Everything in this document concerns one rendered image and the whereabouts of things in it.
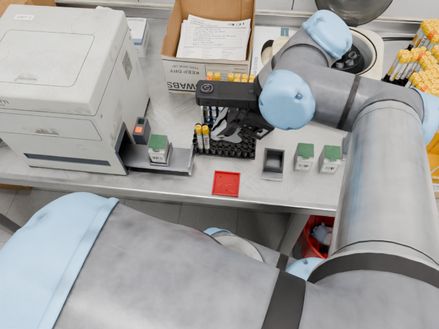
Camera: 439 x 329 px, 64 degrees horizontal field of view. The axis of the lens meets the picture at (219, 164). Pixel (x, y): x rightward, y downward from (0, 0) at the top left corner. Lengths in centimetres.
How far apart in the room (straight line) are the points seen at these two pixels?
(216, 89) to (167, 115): 40
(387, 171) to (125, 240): 21
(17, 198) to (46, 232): 198
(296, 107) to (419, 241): 26
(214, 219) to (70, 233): 164
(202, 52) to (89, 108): 48
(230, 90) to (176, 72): 39
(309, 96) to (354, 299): 32
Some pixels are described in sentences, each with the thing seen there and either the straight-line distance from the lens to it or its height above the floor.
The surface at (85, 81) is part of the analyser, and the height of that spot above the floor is 117.
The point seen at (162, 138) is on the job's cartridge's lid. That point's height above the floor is 98.
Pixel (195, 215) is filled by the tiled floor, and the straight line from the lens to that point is 181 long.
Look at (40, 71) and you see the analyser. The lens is 81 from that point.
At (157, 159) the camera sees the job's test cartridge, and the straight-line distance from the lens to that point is 88.
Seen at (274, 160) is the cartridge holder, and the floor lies 89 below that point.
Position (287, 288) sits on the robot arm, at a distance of 17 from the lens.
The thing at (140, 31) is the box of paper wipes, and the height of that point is 93.
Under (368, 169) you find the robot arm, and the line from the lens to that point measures 31.
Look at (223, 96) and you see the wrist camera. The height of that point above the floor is 119.
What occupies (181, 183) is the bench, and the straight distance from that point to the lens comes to 91.
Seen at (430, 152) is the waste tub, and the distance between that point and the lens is 107.
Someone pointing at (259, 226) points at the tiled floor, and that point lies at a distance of 179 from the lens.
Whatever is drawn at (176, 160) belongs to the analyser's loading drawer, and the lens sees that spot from 90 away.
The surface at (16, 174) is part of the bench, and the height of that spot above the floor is 88.
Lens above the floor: 168
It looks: 60 degrees down
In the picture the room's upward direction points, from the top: 3 degrees counter-clockwise
